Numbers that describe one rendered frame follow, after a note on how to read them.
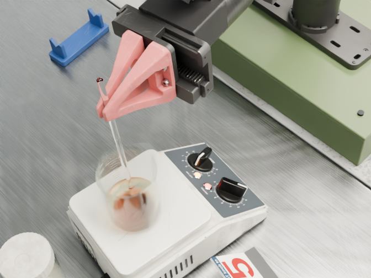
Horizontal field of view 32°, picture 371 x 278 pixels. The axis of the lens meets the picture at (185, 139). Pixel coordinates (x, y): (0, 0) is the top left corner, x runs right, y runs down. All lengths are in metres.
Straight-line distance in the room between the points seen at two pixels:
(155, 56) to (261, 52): 0.33
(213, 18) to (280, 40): 0.31
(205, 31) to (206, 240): 0.24
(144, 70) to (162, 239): 0.20
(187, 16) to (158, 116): 0.32
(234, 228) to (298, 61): 0.26
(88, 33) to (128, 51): 0.43
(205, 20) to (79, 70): 0.41
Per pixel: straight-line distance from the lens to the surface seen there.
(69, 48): 0.99
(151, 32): 0.59
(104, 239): 0.69
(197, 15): 0.60
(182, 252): 0.70
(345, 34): 0.90
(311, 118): 0.85
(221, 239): 0.74
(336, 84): 0.85
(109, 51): 0.99
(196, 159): 0.76
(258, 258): 0.76
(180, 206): 0.70
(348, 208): 0.81
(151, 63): 0.57
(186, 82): 0.61
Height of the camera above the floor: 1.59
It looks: 53 degrees down
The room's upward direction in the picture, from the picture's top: 6 degrees counter-clockwise
